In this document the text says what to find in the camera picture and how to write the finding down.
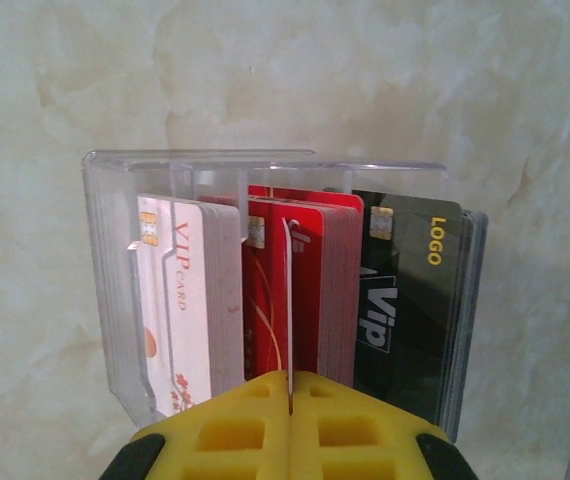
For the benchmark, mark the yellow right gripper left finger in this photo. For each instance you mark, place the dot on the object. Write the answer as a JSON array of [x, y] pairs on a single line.
[[215, 440]]

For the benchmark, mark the red card stack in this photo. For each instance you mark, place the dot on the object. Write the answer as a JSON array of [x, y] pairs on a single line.
[[310, 310]]

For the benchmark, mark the clear acrylic card stand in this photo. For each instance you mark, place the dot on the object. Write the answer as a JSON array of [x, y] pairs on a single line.
[[115, 280]]

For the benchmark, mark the black VIP card stack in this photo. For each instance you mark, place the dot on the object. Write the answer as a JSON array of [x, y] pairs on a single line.
[[415, 320]]

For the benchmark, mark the white VIP card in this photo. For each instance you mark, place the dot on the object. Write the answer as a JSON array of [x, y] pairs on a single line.
[[185, 280]]

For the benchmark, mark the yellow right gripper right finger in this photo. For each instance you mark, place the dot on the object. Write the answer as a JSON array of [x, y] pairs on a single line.
[[365, 440]]

